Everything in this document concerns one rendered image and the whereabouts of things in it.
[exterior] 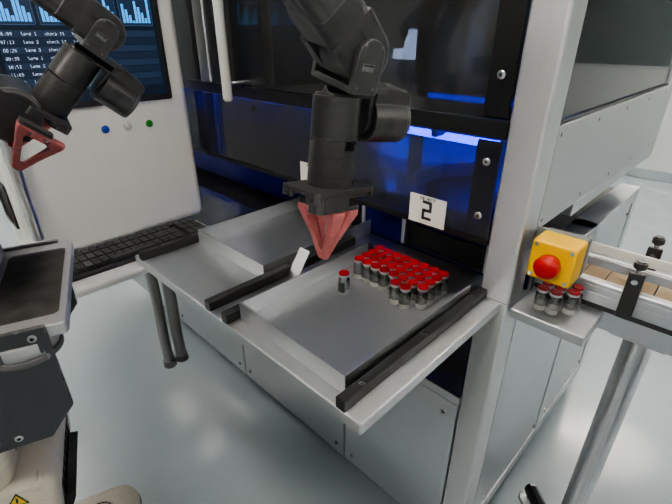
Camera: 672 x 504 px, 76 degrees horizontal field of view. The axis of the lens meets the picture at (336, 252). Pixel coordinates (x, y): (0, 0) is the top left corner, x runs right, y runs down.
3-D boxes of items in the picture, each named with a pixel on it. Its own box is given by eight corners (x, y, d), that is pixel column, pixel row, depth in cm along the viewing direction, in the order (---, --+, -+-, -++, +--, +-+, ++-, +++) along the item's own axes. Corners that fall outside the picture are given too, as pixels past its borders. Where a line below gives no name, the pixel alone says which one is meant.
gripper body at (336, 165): (373, 200, 56) (381, 141, 53) (316, 210, 49) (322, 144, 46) (337, 189, 60) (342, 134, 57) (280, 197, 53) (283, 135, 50)
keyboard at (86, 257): (191, 221, 137) (190, 214, 136) (215, 234, 128) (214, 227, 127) (49, 265, 112) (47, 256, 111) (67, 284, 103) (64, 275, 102)
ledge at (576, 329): (538, 288, 91) (540, 280, 90) (606, 313, 83) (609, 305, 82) (508, 316, 82) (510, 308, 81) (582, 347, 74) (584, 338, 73)
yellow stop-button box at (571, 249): (541, 261, 81) (549, 225, 77) (582, 274, 76) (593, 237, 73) (523, 275, 76) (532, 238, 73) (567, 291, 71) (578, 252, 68)
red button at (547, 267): (537, 268, 75) (542, 248, 73) (561, 276, 72) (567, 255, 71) (528, 276, 72) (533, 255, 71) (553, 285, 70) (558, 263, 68)
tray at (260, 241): (303, 207, 128) (302, 195, 126) (370, 232, 112) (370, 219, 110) (199, 242, 106) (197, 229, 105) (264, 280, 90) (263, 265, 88)
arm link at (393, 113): (316, 21, 48) (363, 37, 43) (391, 36, 55) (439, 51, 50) (298, 126, 54) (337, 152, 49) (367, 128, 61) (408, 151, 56)
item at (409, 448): (273, 240, 314) (264, 114, 274) (575, 384, 185) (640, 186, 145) (135, 293, 250) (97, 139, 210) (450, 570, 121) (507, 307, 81)
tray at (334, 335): (366, 257, 99) (366, 243, 98) (468, 301, 83) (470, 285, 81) (240, 318, 78) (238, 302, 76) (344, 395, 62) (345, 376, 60)
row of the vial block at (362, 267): (358, 273, 92) (358, 254, 90) (429, 307, 81) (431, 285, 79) (351, 276, 91) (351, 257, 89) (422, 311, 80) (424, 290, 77)
